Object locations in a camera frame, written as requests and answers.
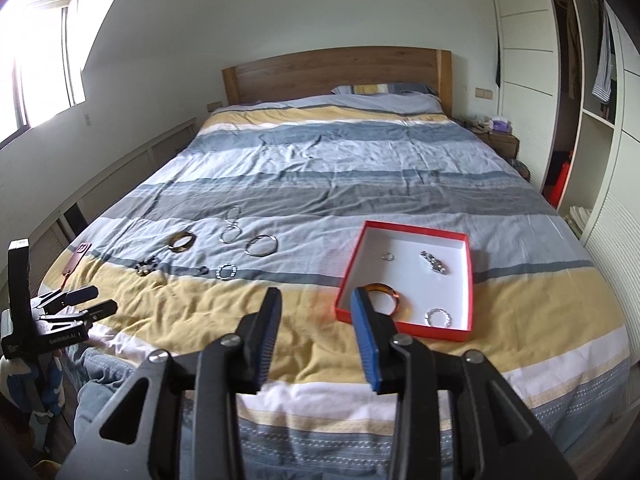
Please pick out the red jewelry box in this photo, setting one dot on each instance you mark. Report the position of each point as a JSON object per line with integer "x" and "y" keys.
{"x": 415, "y": 285}

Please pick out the window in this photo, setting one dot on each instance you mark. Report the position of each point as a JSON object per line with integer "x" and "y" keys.
{"x": 40, "y": 70}

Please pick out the striped duvet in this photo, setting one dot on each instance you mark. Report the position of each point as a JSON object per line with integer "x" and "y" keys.
{"x": 320, "y": 175}

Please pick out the folded white towels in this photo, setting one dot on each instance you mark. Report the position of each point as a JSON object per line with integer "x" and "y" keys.
{"x": 580, "y": 220}

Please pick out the blue white cloth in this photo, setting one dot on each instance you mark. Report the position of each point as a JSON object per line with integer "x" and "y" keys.
{"x": 15, "y": 385}

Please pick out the person's leg in jeans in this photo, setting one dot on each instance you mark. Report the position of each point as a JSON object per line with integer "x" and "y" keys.
{"x": 100, "y": 390}

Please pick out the orange tortoiseshell bangle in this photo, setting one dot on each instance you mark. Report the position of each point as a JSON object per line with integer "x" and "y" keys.
{"x": 393, "y": 294}

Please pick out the wooden nightstand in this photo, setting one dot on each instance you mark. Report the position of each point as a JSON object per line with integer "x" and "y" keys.
{"x": 502, "y": 145}

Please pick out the purple tissue box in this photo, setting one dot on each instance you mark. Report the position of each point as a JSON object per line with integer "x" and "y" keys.
{"x": 500, "y": 125}

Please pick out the thin silver bangle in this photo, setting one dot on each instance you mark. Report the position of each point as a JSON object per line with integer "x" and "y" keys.
{"x": 246, "y": 247}

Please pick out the wooden headboard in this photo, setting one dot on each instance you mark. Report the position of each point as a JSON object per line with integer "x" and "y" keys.
{"x": 325, "y": 72}

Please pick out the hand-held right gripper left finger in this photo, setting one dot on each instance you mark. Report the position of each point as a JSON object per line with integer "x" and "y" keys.
{"x": 265, "y": 335}

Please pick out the red object in wardrobe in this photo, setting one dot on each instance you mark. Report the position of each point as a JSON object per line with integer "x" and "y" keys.
{"x": 561, "y": 185}

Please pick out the striped pillow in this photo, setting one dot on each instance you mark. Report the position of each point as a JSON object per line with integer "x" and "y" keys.
{"x": 380, "y": 88}

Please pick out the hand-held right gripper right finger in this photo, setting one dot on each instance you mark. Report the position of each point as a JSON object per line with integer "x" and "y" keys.
{"x": 367, "y": 342}

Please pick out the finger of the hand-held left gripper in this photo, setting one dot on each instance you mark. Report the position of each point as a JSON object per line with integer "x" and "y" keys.
{"x": 97, "y": 308}
{"x": 80, "y": 293}

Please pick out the white wardrobe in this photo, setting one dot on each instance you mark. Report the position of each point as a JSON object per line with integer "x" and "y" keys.
{"x": 525, "y": 85}

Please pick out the dark tortoiseshell bangle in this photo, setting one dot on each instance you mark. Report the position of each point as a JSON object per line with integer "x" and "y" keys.
{"x": 190, "y": 236}

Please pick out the striped hanging shirt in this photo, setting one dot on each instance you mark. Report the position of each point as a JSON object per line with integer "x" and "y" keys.
{"x": 602, "y": 75}

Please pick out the brown hanging garment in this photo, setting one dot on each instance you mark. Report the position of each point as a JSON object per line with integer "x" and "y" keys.
{"x": 573, "y": 40}

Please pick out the wall socket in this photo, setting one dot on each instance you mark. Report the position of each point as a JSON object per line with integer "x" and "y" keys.
{"x": 483, "y": 93}
{"x": 215, "y": 105}

